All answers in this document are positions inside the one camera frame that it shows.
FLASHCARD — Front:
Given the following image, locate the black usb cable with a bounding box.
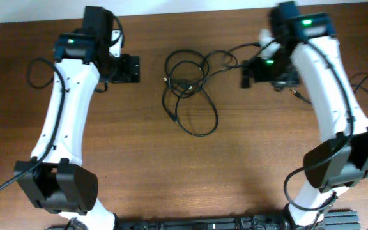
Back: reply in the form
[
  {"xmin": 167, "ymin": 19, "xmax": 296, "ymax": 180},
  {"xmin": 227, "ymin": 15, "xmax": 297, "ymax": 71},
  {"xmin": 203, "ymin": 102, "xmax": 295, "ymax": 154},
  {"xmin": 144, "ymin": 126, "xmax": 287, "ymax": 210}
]
[
  {"xmin": 289, "ymin": 73, "xmax": 368, "ymax": 130},
  {"xmin": 161, "ymin": 43, "xmax": 261, "ymax": 137}
]

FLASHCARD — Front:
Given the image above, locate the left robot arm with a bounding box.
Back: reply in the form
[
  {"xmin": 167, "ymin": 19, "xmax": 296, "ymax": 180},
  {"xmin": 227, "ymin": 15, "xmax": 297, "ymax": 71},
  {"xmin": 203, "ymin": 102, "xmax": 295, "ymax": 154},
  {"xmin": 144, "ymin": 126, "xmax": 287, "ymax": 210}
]
[{"xmin": 14, "ymin": 6, "xmax": 140, "ymax": 229}]

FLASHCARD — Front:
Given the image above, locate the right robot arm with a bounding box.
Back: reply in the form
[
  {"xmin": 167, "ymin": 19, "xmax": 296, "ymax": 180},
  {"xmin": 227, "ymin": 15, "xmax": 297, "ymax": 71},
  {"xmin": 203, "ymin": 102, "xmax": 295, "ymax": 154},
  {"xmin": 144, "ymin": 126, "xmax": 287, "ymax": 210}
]
[{"xmin": 241, "ymin": 1, "xmax": 368, "ymax": 229}]

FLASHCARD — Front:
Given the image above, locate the left camera cable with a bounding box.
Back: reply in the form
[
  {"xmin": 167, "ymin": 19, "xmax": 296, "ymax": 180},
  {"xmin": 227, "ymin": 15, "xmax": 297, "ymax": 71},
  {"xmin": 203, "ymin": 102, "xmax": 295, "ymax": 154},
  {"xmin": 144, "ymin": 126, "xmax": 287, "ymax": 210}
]
[{"xmin": 0, "ymin": 12, "xmax": 126, "ymax": 230}]

